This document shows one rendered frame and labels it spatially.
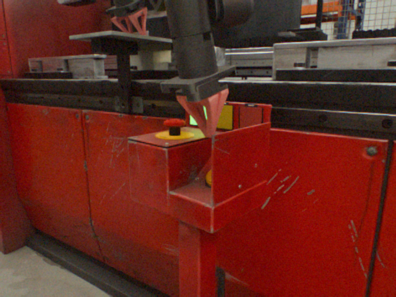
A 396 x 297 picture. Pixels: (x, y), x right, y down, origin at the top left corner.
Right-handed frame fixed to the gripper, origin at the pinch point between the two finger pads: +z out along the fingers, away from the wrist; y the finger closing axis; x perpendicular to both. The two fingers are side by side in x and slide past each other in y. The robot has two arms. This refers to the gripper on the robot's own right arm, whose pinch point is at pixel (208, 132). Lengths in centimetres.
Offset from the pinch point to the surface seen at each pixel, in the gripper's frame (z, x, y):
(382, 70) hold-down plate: 0.1, -15.4, 39.0
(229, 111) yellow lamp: 0.6, 3.7, 10.7
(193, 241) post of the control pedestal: 20.2, 4.1, -4.6
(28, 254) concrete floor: 79, 127, -11
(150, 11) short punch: -20, 56, 42
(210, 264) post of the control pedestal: 27.0, 2.9, -2.7
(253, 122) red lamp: 2.1, -1.6, 10.4
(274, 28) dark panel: -5, 39, 94
